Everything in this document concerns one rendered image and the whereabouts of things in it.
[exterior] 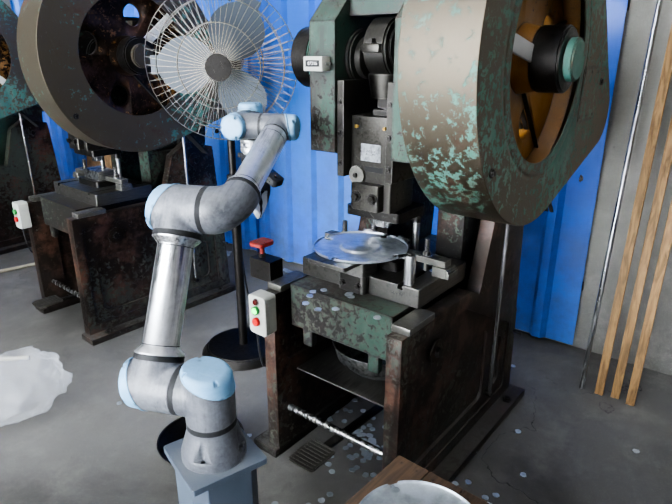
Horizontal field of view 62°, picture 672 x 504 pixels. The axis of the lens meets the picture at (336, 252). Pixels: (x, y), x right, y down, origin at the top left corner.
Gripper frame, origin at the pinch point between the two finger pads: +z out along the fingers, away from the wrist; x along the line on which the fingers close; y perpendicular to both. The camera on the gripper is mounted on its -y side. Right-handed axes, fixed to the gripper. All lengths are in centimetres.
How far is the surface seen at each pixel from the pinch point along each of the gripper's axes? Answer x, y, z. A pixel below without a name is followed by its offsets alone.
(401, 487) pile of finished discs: 30, -75, 47
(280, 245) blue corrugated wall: -135, 124, 74
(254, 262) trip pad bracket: 3.1, 0.6, 15.7
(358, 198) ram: -11.2, -31.1, -8.3
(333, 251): -1.7, -29.1, 6.5
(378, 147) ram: -14.4, -35.8, -23.7
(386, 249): -13.1, -40.5, 6.5
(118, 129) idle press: -12, 98, -18
